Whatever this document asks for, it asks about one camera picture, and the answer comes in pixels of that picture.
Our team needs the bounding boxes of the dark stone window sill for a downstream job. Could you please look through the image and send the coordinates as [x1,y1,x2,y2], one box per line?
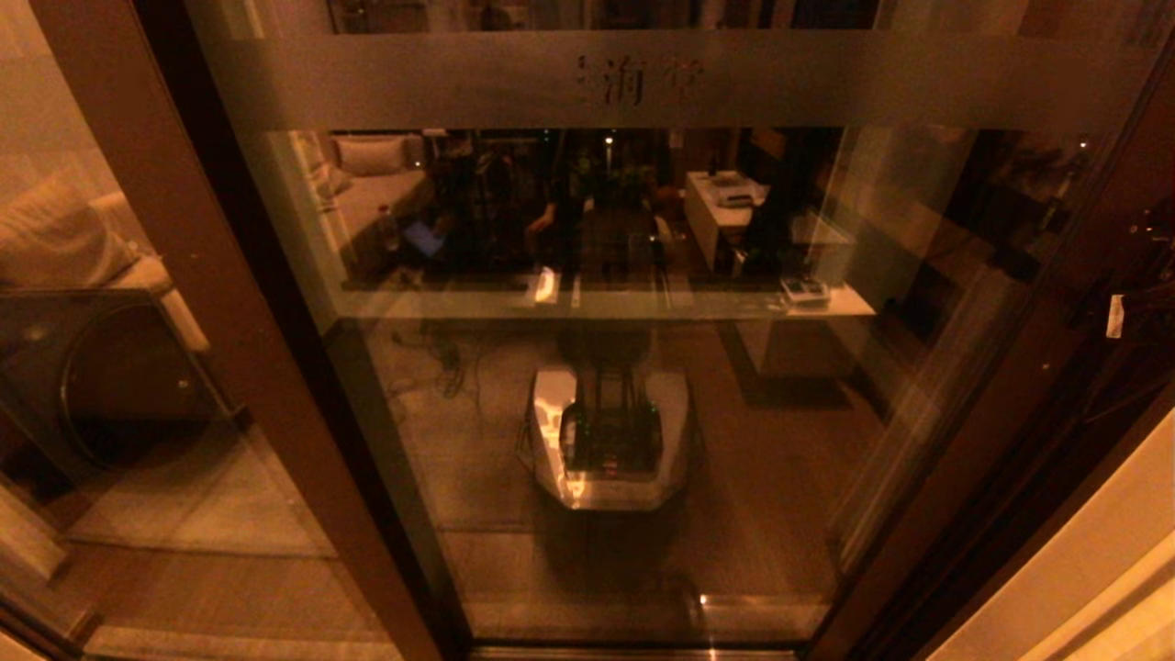
[344,274,827,295]

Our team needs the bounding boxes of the brown framed sliding glass door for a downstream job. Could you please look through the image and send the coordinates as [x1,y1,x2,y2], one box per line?
[179,0,1175,657]

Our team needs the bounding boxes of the dark metal floor track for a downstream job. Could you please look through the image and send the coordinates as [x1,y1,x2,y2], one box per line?
[464,643,813,661]

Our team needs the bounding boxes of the dark front-load washing machine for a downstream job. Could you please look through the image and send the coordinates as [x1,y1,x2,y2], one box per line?
[0,289,241,478]

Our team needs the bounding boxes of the dark brown door jamb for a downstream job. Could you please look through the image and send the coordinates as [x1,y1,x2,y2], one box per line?
[826,230,1175,661]

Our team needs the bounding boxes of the black tangled floor cable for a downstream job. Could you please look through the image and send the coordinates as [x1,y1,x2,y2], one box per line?
[386,326,487,405]

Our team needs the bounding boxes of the brown framed fixed glass panel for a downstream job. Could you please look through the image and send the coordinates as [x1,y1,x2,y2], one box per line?
[0,0,474,661]

